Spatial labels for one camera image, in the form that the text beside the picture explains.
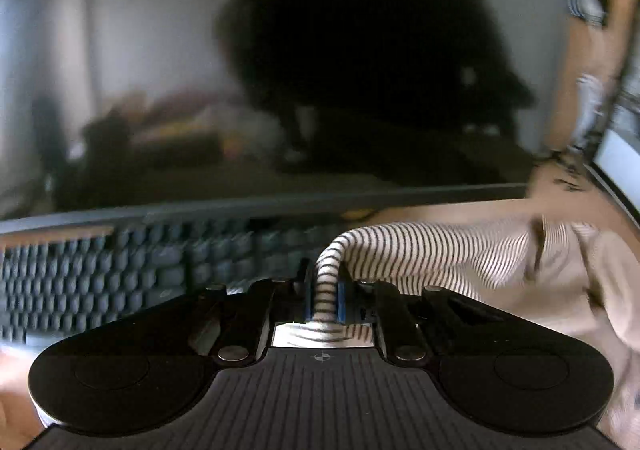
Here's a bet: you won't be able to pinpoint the black computer monitor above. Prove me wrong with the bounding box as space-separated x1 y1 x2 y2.
1 0 564 235

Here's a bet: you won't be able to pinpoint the tangled black cables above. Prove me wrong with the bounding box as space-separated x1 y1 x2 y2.
537 149 591 194

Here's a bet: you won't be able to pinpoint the glass panel computer case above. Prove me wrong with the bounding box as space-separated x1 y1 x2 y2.
587 45 639 228

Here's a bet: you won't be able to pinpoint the white power plug cable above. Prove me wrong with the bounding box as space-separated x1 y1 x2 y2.
566 72 609 153

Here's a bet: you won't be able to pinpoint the beige striped knit garment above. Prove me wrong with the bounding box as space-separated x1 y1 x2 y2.
273 217 639 449

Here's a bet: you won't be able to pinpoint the black mechanical keyboard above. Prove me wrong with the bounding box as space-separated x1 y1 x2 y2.
1 216 346 347

